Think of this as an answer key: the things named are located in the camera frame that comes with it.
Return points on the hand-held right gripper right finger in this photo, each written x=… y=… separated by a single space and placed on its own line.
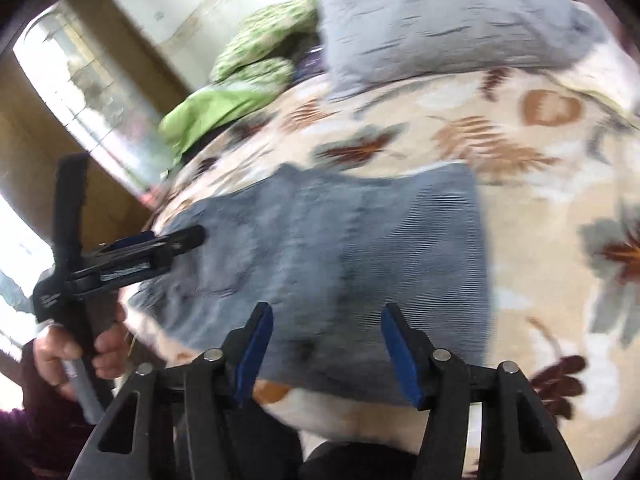
x=402 y=360

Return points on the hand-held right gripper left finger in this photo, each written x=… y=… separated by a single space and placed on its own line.
x=255 y=355

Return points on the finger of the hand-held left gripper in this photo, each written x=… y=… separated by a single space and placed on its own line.
x=150 y=238
x=175 y=250

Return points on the grey denim pants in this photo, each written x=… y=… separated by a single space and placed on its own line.
x=350 y=260

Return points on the person's left forearm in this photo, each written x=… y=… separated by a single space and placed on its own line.
x=35 y=420

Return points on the person's left hand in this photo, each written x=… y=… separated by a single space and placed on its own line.
x=107 y=350

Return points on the wooden door with glass pane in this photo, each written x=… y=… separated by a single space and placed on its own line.
x=20 y=125

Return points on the lime green cloth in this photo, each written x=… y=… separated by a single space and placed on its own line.
x=215 y=110

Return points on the leaf print blanket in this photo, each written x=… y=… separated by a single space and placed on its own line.
x=525 y=260

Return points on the dark purple cloth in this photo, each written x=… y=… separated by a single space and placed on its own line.
x=310 y=65

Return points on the green patterned pillow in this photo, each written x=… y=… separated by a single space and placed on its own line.
x=260 y=35

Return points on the grey pillow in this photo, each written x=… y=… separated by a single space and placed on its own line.
x=440 y=20

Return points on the white cloth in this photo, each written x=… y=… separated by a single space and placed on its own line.
x=607 y=60

